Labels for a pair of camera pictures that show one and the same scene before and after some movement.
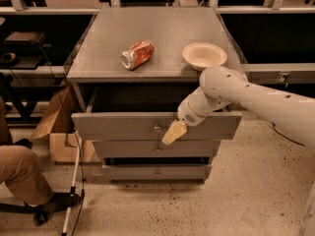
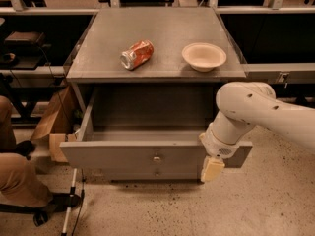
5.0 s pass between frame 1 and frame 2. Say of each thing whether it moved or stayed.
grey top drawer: moved
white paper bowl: stayed
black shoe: stayed
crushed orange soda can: stayed
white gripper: moved
